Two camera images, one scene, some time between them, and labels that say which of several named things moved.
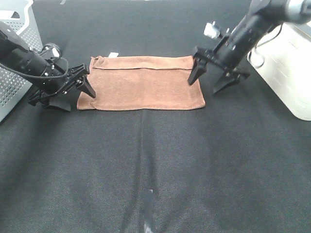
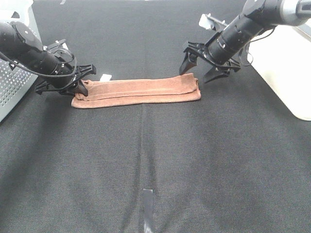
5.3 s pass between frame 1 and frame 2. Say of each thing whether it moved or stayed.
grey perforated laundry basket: stayed
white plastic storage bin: stayed
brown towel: moved
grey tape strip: stayed
